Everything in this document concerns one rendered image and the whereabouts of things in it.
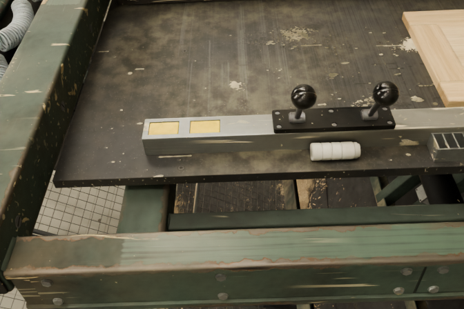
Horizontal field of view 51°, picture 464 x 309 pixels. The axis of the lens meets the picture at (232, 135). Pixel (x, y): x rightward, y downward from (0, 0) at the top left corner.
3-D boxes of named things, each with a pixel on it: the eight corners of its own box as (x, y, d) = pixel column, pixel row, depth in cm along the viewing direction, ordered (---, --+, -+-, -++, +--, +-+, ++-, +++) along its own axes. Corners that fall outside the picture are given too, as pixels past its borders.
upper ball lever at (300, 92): (308, 130, 82) (319, 104, 69) (285, 131, 82) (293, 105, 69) (306, 109, 83) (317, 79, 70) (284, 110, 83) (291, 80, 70)
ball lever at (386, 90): (380, 127, 82) (404, 101, 69) (357, 129, 82) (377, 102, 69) (377, 106, 83) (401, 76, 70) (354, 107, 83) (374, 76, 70)
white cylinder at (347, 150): (311, 164, 81) (359, 163, 81) (312, 152, 79) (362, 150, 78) (308, 151, 83) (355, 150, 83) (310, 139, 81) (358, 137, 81)
